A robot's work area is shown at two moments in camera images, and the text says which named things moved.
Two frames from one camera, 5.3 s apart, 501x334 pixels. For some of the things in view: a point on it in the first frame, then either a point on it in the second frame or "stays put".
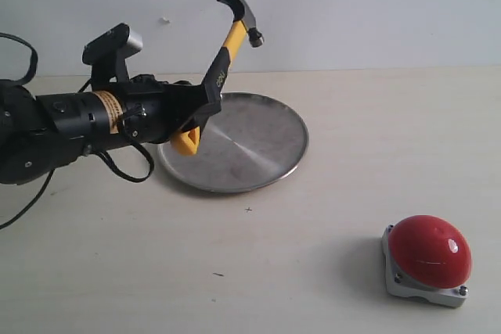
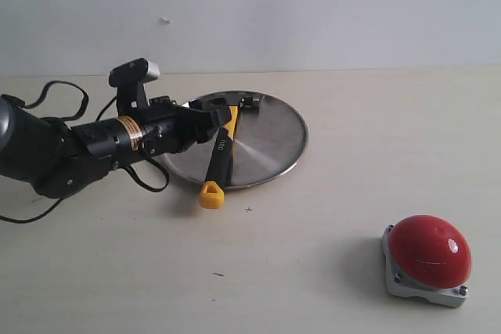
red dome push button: x=427 y=256 stays put
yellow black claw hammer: x=186 y=141 → x=213 y=190
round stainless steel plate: x=252 y=141 stays put
